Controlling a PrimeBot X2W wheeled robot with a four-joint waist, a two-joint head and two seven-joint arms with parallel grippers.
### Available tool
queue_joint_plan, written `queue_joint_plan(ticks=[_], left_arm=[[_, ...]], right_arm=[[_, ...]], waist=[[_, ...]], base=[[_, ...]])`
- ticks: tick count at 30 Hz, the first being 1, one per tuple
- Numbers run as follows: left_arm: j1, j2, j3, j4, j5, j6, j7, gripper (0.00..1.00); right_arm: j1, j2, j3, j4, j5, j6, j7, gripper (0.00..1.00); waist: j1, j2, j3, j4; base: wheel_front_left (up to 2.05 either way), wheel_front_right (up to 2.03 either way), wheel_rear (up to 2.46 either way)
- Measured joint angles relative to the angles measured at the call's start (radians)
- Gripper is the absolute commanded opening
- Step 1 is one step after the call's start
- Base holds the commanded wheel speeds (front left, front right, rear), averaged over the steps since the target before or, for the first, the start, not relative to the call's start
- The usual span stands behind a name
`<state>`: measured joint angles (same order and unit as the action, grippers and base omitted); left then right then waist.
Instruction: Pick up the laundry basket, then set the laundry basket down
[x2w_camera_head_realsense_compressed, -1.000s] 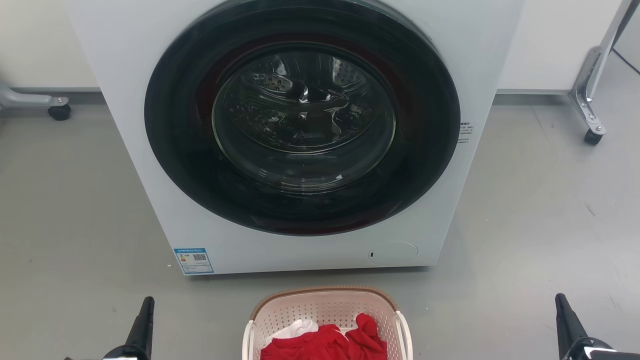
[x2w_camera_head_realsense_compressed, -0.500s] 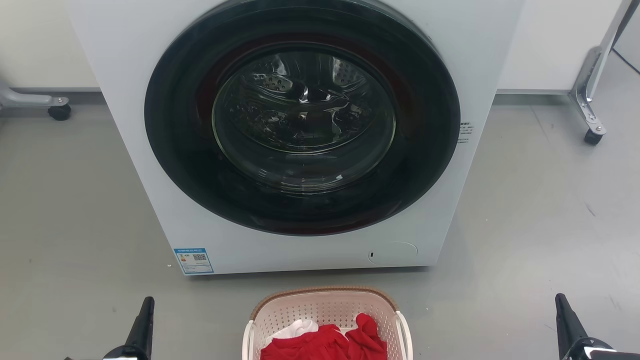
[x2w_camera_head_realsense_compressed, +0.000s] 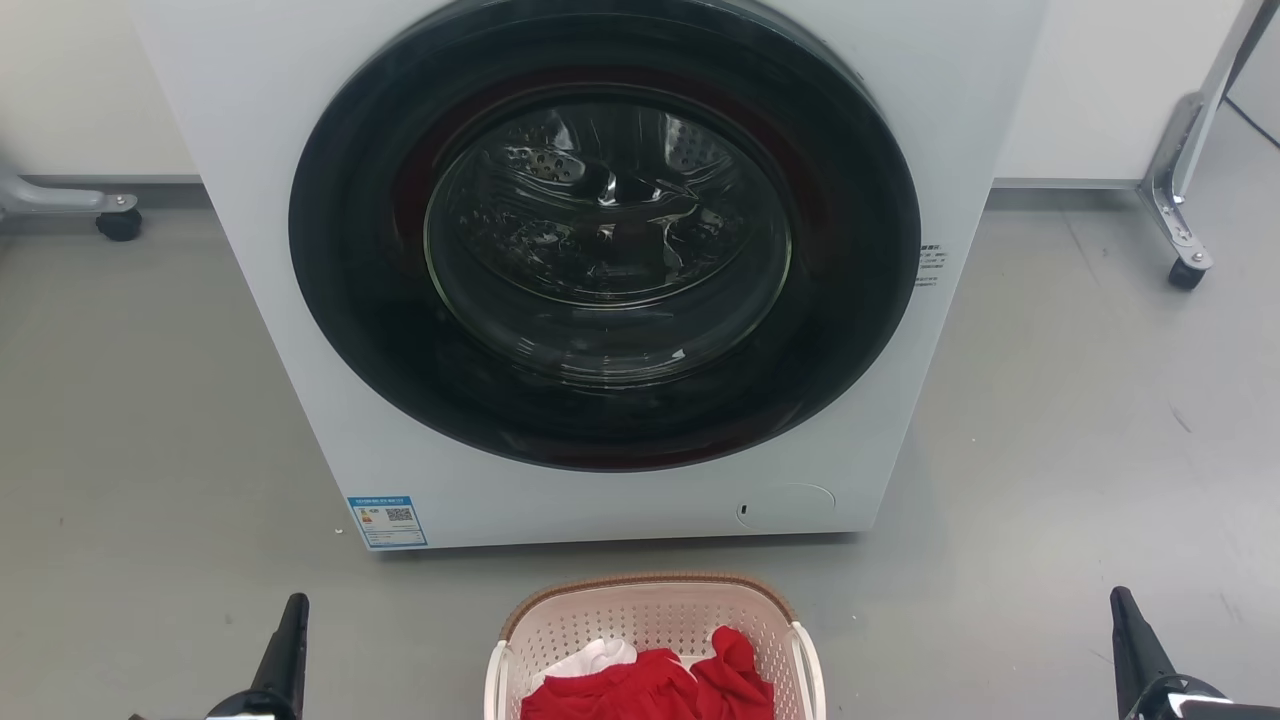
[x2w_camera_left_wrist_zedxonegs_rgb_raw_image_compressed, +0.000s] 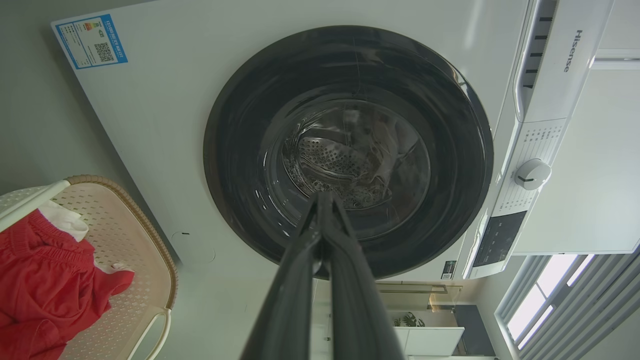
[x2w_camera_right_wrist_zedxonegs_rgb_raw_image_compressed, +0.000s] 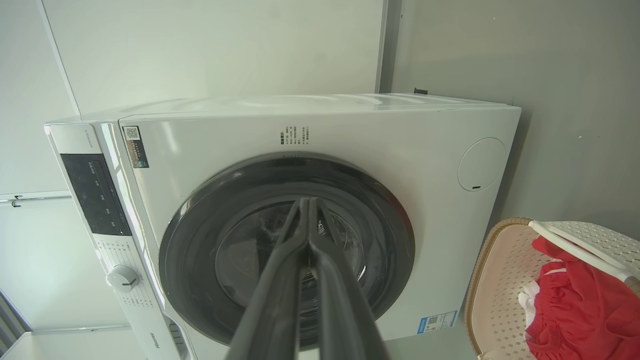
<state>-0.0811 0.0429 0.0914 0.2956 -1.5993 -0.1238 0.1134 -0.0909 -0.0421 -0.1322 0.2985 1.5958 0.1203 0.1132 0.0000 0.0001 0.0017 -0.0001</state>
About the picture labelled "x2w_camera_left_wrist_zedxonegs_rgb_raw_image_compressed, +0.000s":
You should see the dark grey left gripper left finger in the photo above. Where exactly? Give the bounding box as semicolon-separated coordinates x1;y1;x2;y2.
240;192;326;360

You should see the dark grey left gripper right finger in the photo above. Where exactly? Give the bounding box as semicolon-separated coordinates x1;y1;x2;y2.
320;191;406;360

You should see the cream perforated laundry basket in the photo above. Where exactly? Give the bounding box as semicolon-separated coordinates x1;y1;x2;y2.
0;175;179;360

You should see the green potted plant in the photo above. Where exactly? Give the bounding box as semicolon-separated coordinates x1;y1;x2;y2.
393;312;426;328

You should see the white low cabinet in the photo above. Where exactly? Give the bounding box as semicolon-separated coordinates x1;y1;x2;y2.
392;326;466;358

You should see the dark grey cabinet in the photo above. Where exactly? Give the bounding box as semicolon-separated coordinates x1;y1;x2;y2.
452;305;496;357

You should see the black washer display panel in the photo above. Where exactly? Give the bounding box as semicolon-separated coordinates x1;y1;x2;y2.
472;210;528;268

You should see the black round washing machine door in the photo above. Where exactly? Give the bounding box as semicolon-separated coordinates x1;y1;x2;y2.
203;25;495;281

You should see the white front-load washing machine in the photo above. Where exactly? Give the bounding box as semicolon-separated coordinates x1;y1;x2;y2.
50;0;640;281

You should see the white round control knob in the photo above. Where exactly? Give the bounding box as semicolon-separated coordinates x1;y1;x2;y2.
514;158;552;191

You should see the white garment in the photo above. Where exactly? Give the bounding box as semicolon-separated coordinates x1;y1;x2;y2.
37;200;90;242

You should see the red garment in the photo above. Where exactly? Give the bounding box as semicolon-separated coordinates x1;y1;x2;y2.
0;209;135;360

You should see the blue energy label sticker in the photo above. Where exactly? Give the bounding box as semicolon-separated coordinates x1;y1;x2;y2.
54;14;128;70

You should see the white detergent drawer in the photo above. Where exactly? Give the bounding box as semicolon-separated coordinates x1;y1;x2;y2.
514;0;615;123

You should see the window with white frame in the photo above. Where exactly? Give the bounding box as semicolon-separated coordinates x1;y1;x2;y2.
495;254;640;360

